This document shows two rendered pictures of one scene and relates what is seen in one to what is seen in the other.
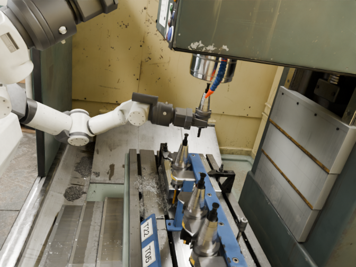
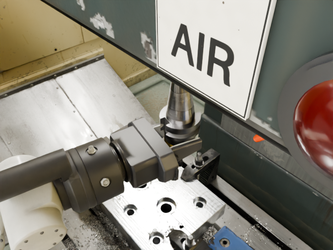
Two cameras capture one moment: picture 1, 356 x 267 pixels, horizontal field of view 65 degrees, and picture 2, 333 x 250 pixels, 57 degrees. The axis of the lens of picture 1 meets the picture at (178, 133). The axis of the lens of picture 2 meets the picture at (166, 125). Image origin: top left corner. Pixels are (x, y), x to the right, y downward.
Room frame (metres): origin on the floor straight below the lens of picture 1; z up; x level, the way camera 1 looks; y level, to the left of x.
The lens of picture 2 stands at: (0.71, 0.11, 1.64)
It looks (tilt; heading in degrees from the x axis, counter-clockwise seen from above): 42 degrees down; 331
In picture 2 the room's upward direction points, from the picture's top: straight up
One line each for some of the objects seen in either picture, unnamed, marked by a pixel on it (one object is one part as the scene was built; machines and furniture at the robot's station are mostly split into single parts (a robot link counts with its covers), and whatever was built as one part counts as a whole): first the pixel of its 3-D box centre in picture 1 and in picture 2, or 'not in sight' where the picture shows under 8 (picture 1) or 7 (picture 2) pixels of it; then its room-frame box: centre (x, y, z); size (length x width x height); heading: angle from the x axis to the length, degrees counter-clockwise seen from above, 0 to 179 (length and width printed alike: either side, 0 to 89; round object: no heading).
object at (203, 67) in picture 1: (214, 60); not in sight; (1.01, -0.08, 1.53); 0.16 x 0.16 x 0.12
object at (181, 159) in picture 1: (183, 153); not in sight; (0.79, -0.03, 1.26); 0.04 x 0.04 x 0.07
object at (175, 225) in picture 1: (185, 196); not in sight; (0.86, -0.07, 1.05); 0.10 x 0.05 x 0.30; 103
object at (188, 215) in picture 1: (194, 212); not in sight; (0.58, -0.08, 1.21); 0.06 x 0.06 x 0.03
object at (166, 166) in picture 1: (188, 175); (153, 198); (1.13, -0.08, 0.96); 0.29 x 0.23 x 0.05; 13
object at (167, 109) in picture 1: (175, 115); (123, 159); (1.01, 0.02, 1.30); 0.13 x 0.12 x 0.10; 3
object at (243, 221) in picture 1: (240, 231); not in sight; (0.82, -0.29, 0.96); 0.03 x 0.03 x 0.13
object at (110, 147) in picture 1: (162, 156); (60, 149); (1.66, 0.08, 0.75); 0.89 x 0.67 x 0.26; 103
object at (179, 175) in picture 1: (183, 175); not in sight; (0.74, -0.04, 1.21); 0.07 x 0.05 x 0.01; 103
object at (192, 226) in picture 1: (198, 228); not in sight; (0.53, -0.09, 1.21); 0.07 x 0.05 x 0.01; 103
